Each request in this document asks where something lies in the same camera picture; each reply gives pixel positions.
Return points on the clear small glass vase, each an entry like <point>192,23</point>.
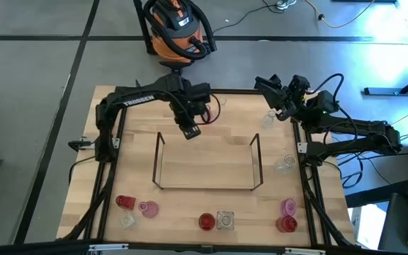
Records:
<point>267,121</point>
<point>221,101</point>

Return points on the black aluminium table frame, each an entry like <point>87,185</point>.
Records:
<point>236,91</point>

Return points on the clear faceted square glass vase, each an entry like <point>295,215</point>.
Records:
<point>127,220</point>

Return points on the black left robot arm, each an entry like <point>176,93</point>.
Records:
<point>136,97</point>

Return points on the red pear-shaped glass vase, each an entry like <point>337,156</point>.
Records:
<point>207,222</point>

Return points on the wooden shelf black metal frame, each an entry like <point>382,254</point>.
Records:
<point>207,166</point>

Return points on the red square glass vase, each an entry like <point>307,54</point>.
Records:
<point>125,202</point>

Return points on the pink long-necked glass vase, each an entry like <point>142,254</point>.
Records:
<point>150,209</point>

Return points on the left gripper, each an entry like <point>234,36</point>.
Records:
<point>193,99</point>

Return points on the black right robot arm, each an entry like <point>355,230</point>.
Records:
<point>360,127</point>

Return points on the dark grey desk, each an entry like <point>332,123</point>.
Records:
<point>391,226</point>

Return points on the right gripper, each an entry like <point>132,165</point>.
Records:
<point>297,90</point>

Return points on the clear star-cut crystal vase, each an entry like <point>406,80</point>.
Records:
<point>225,220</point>

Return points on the small black plug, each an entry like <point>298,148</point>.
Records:
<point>320,16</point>

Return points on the pink ribbed wide glass vase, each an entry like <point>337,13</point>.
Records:
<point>288,207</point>

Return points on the red bulbous glass vase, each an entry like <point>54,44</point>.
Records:
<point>286,224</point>

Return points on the black T-shaped desk foot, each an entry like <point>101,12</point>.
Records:
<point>384,91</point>

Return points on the orange black shop vacuum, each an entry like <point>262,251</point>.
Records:
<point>175,35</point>

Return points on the person's shoe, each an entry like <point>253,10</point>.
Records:
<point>285,4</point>

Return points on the black stand leg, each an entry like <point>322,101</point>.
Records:
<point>144,26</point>

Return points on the black crossbar silver brackets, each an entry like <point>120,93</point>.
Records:
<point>154,248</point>

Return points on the clear swirl-patterned glass vase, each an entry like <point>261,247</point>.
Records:
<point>284,165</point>

